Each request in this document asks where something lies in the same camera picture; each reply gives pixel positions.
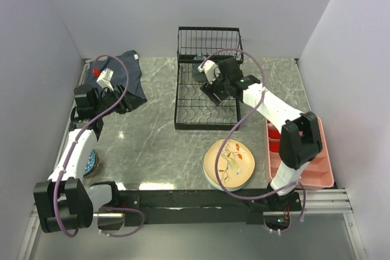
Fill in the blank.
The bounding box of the dark blue cloth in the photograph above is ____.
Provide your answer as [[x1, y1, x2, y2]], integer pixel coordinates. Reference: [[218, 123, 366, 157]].
[[83, 50, 147, 102]]

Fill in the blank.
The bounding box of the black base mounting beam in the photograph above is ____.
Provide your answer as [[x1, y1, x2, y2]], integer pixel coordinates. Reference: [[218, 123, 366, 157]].
[[82, 189, 302, 233]]

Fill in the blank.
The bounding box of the light blue plate underneath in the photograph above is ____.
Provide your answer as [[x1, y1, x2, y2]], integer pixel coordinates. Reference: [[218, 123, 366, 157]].
[[202, 163, 255, 192]]

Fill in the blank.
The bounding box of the blue grey ceramic mug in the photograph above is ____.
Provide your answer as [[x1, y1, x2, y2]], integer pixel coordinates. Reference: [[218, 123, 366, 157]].
[[191, 55, 207, 83]]

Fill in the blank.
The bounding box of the black wire dish rack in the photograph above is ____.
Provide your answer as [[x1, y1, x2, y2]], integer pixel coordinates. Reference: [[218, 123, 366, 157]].
[[174, 26, 244, 132]]

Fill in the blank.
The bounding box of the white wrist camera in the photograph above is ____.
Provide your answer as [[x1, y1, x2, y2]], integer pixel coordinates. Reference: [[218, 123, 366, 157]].
[[93, 68, 114, 91], [199, 60, 221, 84]]

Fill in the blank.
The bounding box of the beige bird pattern plate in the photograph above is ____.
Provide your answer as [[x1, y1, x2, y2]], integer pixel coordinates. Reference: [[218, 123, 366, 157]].
[[203, 139, 255, 177]]

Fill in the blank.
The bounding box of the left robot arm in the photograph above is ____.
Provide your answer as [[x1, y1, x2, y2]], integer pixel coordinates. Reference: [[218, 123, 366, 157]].
[[33, 84, 147, 237]]

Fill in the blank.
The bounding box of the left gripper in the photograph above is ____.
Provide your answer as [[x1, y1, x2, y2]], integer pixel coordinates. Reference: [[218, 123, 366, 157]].
[[93, 83, 146, 117]]

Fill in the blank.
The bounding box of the blue patterned bowl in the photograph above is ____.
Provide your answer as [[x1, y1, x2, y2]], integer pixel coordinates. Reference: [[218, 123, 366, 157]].
[[83, 150, 99, 177]]

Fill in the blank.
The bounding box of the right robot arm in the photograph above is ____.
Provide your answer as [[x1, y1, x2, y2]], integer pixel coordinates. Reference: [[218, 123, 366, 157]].
[[197, 57, 323, 210]]

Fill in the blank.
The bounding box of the pink compartment tray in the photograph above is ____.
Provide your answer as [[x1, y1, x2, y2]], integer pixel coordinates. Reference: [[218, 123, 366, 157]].
[[264, 118, 335, 190]]

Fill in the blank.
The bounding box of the red item in tray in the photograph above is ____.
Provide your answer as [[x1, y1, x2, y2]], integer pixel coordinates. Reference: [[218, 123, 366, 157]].
[[267, 123, 281, 153]]

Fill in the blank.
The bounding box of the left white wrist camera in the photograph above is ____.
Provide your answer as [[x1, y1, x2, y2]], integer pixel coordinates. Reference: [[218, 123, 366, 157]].
[[93, 68, 114, 91]]

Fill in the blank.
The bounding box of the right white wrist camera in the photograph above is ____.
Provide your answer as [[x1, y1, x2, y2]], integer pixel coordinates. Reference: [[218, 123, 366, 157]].
[[199, 60, 221, 84]]

